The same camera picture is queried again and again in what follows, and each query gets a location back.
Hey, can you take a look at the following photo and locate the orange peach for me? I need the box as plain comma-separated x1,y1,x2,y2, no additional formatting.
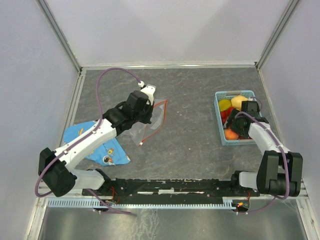
224,128,239,141

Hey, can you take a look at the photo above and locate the clear zip top bag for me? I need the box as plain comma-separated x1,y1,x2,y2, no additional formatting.
122,98,169,147

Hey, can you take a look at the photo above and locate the light blue plastic basket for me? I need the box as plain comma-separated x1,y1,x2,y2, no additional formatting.
213,90,256,146

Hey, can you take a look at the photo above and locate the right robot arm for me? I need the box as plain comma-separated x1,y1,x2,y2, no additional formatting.
226,109,303,200

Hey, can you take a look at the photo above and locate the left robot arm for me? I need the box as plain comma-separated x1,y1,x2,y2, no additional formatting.
38,85,156,197

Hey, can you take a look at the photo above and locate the red strawberry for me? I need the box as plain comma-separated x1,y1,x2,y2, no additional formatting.
220,106,236,126

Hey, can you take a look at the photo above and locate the yellow lemon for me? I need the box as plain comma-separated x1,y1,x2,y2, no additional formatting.
230,95,248,109

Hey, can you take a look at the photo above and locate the yellow star fruit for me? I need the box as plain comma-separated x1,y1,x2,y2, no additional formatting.
218,99,232,112

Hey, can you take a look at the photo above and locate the blue patterned cloth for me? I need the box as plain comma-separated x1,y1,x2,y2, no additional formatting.
63,120,131,167

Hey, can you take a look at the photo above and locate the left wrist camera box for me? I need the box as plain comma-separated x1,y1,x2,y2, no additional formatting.
140,84,157,106

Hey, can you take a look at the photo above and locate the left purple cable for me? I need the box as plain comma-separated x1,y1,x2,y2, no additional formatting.
34,67,146,198

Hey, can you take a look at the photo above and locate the aluminium frame back rail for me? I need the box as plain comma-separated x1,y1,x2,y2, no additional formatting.
80,63,258,71

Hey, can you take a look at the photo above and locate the aluminium frame right post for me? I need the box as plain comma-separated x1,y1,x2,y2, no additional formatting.
255,0,301,71

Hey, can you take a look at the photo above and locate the aluminium frame post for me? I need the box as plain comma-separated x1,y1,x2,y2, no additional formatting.
36,0,82,73
255,0,301,71

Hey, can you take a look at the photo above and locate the aluminium frame left post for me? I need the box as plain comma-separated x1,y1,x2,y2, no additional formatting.
36,0,82,73

